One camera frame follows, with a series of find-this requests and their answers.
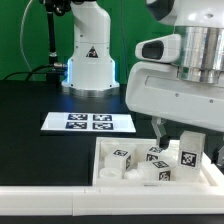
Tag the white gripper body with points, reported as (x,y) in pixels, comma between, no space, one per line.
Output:
(179,78)

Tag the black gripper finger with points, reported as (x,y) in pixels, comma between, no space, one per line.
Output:
(162,139)
(218,155)

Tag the white square tabletop tray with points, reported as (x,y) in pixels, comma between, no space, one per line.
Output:
(137,162)

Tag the white L-shaped corner fence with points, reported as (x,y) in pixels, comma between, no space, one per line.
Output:
(164,198)

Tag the white marker base sheet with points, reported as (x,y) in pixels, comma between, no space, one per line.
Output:
(88,122)

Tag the black camera stand pole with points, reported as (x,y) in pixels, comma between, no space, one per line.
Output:
(59,8)

